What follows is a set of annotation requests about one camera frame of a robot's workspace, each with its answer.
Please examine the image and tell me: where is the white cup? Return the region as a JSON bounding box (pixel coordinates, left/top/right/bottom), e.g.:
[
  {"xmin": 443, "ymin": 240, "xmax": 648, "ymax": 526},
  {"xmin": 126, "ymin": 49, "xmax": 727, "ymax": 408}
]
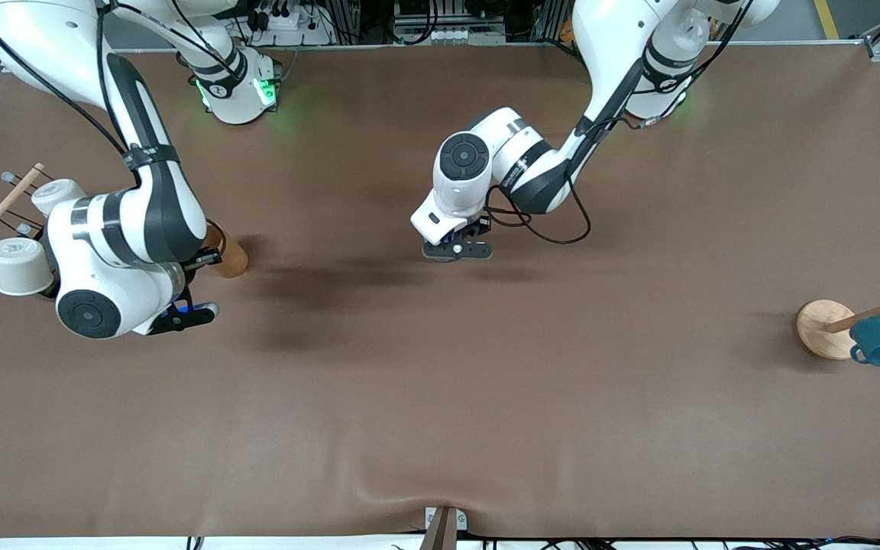
[
  {"xmin": 31, "ymin": 178, "xmax": 90, "ymax": 219},
  {"xmin": 0, "ymin": 237, "xmax": 56, "ymax": 297}
]

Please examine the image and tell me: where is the brown cork cylinder holder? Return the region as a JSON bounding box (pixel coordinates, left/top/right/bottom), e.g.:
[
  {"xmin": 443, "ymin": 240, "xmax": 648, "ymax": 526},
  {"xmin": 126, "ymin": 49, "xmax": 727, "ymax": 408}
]
[{"xmin": 203, "ymin": 222, "xmax": 250, "ymax": 279}]

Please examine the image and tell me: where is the brown table cloth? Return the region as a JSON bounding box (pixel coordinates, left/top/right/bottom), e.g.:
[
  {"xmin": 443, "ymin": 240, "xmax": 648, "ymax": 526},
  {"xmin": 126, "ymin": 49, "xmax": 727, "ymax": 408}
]
[{"xmin": 0, "ymin": 42, "xmax": 880, "ymax": 540}]

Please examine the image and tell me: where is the white connector block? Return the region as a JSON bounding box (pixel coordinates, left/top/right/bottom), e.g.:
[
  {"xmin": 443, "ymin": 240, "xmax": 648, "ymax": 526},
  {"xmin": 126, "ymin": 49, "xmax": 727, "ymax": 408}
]
[{"xmin": 394, "ymin": 26, "xmax": 506, "ymax": 46}]

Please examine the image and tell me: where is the white power strip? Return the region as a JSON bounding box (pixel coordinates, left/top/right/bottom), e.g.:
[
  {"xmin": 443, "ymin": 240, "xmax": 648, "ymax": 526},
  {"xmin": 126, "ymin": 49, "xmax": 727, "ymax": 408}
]
[{"xmin": 253, "ymin": 6, "xmax": 320, "ymax": 36}]

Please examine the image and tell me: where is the wooden mug tree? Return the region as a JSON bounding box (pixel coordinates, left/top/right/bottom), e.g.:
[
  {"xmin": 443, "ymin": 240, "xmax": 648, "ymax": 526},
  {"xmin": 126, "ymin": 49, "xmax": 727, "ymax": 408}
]
[{"xmin": 796, "ymin": 273, "xmax": 880, "ymax": 361}]

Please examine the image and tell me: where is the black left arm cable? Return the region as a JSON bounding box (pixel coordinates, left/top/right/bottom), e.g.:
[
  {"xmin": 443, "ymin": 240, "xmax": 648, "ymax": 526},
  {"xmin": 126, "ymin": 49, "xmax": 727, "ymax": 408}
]
[{"xmin": 484, "ymin": 0, "xmax": 754, "ymax": 246}]

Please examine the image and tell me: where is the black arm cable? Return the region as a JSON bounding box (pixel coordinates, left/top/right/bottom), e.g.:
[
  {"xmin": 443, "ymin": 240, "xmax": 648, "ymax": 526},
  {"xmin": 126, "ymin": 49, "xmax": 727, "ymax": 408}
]
[
  {"xmin": 484, "ymin": 0, "xmax": 754, "ymax": 246},
  {"xmin": 0, "ymin": 0, "xmax": 254, "ymax": 188}
]

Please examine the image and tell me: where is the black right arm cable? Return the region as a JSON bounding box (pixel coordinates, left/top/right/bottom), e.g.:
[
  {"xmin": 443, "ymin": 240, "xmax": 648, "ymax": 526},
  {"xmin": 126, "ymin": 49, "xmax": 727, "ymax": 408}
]
[{"xmin": 0, "ymin": 0, "xmax": 254, "ymax": 188}]

